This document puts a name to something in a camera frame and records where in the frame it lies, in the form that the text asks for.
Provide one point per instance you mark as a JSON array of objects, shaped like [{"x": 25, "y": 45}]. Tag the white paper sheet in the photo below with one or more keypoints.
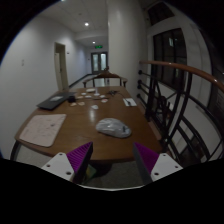
[{"x": 130, "y": 102}]

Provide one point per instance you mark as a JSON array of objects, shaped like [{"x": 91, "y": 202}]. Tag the small beige card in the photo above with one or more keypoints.
[
  {"x": 72, "y": 104},
  {"x": 79, "y": 97}
]

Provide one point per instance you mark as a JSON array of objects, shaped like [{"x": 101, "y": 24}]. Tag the pale side door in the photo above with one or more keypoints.
[{"x": 61, "y": 68}]

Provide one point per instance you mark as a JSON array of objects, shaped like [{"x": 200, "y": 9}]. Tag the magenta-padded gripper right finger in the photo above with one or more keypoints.
[{"x": 160, "y": 166}]

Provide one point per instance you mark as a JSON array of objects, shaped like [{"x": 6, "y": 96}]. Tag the small white box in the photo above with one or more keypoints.
[{"x": 90, "y": 90}]

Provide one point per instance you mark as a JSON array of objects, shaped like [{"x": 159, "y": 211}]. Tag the black closed laptop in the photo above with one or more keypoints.
[{"x": 53, "y": 100}]

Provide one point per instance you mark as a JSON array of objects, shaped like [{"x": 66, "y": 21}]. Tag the white wall switch plate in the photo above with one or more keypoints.
[{"x": 22, "y": 62}]

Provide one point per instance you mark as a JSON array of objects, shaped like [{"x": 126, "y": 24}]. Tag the small black box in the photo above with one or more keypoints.
[{"x": 71, "y": 98}]

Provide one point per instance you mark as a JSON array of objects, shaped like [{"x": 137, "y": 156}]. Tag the pale printed mouse pad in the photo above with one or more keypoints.
[{"x": 43, "y": 129}]

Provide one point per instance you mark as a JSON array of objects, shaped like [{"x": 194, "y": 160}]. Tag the black railing with wooden handrail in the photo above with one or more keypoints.
[{"x": 186, "y": 69}]

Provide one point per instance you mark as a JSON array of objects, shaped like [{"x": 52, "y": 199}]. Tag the small red white card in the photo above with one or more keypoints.
[{"x": 104, "y": 100}]

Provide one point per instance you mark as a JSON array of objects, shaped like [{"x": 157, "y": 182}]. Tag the small orange card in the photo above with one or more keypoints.
[{"x": 81, "y": 103}]

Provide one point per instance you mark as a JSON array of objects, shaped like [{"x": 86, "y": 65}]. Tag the translucent grey computer mouse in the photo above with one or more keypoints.
[{"x": 113, "y": 128}]

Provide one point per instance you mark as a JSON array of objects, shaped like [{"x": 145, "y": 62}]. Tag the green exit sign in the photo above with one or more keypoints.
[{"x": 98, "y": 46}]

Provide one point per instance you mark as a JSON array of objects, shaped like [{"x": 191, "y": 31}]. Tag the wooden armchair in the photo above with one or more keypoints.
[{"x": 106, "y": 75}]

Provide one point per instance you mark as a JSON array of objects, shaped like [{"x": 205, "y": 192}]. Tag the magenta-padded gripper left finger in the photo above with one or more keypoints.
[{"x": 63, "y": 165}]

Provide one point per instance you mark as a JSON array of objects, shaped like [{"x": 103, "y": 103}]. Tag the dark framed window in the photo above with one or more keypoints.
[{"x": 170, "y": 56}]

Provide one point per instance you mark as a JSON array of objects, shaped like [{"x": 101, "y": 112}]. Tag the glass double door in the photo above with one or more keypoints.
[{"x": 99, "y": 62}]

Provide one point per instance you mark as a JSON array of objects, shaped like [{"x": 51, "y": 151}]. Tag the dark pen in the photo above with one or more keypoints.
[{"x": 128, "y": 102}]

